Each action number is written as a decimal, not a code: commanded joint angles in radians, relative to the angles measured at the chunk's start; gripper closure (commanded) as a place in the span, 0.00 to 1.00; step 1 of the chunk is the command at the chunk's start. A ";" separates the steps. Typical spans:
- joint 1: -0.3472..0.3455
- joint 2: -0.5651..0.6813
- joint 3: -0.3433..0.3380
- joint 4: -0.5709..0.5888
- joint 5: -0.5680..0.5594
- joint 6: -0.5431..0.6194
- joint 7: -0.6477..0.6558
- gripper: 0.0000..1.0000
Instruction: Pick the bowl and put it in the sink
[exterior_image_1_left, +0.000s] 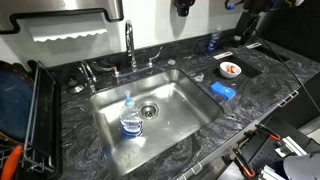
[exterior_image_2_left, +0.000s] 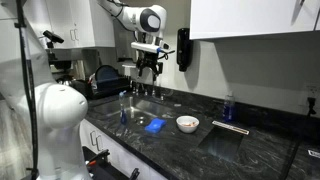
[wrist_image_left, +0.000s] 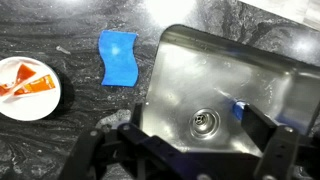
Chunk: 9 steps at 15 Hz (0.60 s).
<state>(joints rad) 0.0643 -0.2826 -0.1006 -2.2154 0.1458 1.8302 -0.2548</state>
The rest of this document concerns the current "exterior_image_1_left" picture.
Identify stainless steel sink basin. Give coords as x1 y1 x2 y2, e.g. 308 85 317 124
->
89 68 225 178

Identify white bowl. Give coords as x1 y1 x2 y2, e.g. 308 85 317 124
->
219 61 242 80

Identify black camera stand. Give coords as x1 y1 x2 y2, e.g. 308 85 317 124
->
233 11 262 46

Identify silver cabinet door handle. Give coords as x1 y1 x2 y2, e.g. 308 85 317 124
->
276 95 289 108
190 162 204 175
176 171 192 180
287 89 300 101

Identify blue sponge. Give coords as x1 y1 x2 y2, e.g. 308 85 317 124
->
209 80 237 102

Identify chrome faucet lever handle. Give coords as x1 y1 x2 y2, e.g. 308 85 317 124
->
148 46 164 68
91 60 120 76

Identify round metal counter cap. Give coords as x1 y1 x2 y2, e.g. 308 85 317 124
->
67 78 85 95

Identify metal sink drain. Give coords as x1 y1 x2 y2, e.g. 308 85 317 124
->
138 101 160 120

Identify white paper towel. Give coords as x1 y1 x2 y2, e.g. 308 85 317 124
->
29 23 109 43

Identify chrome gooseneck faucet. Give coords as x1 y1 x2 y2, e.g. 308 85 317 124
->
113 19 153 78

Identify black power cable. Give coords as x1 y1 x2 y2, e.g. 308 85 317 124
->
253 26 320 113

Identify black dish rack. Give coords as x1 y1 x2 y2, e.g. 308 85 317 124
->
0 60 64 180

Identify black mount with blue cable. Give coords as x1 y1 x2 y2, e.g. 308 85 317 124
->
224 0 246 10

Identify orange utensil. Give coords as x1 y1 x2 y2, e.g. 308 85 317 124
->
0 144 25 180

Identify blue plate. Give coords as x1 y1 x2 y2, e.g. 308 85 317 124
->
0 61 34 143

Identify clear pump bottle blue liquid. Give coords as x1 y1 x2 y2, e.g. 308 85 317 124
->
119 89 144 138

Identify blue dish soap bottle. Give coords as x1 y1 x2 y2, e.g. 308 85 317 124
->
206 24 223 54

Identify long white label strip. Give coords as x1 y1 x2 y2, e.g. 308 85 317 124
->
213 50 234 61

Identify black clamp orange handle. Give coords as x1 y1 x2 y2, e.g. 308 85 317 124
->
232 148 258 179
255 123 283 143

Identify orange food pieces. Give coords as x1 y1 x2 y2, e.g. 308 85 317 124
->
225 65 239 75

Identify black wall soap dispenser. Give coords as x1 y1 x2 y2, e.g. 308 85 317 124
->
172 0 196 18

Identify short white label strip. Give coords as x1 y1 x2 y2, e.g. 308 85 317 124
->
245 41 263 50

